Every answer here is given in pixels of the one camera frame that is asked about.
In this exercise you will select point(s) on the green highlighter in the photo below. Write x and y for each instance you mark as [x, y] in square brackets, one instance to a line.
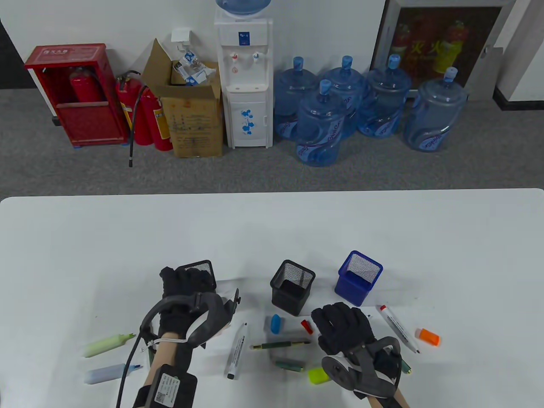
[106, 345]

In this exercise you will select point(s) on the black mesh pen holder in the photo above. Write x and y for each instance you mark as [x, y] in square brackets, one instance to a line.
[204, 267]
[293, 304]

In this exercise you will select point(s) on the white marker with black end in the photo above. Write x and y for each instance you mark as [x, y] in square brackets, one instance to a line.
[236, 350]

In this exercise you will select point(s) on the red extinguisher inside cabinet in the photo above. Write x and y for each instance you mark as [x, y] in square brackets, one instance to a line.
[87, 87]

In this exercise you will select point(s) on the white wall socket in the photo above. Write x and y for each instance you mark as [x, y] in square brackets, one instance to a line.
[182, 35]

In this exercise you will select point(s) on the blue highlighter pen cap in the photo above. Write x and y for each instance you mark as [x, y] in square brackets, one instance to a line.
[276, 324]

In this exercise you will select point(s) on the person's left hand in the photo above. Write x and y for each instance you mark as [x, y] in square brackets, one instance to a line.
[187, 282]

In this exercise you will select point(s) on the black forearm sensor module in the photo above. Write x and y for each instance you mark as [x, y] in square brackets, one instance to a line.
[170, 386]

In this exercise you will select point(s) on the red extinguisher with yellow label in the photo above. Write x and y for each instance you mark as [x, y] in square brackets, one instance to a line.
[149, 114]

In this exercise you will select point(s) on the dark door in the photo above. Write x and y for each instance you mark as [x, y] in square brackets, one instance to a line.
[12, 63]

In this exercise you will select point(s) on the red marker pen cap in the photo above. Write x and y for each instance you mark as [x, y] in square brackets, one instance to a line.
[307, 326]

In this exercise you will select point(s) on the person's right hand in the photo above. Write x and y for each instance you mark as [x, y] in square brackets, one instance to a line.
[344, 327]

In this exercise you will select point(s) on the white water dispenser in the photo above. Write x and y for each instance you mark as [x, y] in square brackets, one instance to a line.
[248, 123]

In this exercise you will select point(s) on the open cardboard box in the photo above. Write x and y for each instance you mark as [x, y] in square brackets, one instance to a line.
[195, 127]

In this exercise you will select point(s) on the green fountain pen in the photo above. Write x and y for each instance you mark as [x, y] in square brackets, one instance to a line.
[278, 344]

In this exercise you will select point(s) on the blue bottle on dispenser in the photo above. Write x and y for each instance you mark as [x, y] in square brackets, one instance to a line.
[243, 5]

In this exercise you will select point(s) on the glass-fronted wall fire cabinet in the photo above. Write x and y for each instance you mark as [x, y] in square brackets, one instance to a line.
[425, 34]

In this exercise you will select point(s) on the person's left forearm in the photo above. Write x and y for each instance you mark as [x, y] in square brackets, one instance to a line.
[163, 355]

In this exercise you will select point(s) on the pile of plastic wrappers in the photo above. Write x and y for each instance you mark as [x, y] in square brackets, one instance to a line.
[193, 70]

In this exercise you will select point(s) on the white marker with red end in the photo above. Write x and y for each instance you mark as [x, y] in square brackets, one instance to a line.
[397, 327]

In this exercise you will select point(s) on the blue highlighter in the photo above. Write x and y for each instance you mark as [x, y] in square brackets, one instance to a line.
[104, 374]

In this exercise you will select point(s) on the red fire extinguisher cabinet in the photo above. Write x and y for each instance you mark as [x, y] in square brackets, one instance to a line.
[91, 123]

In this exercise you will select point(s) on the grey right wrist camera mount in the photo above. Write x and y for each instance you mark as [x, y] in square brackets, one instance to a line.
[340, 374]

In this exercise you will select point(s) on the yellow-green highlighter pen cap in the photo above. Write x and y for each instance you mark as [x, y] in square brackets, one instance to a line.
[316, 376]

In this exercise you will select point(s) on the blue mesh pen holder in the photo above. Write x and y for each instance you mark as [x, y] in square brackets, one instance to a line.
[352, 289]

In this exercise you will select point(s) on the person's right forearm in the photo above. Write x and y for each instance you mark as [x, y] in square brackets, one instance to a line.
[399, 401]

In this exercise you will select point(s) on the blue water jug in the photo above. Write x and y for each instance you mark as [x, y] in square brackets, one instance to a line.
[384, 97]
[344, 80]
[318, 127]
[289, 97]
[433, 114]

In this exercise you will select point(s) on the teal fountain pen cap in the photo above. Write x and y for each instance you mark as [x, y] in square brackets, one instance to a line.
[290, 365]

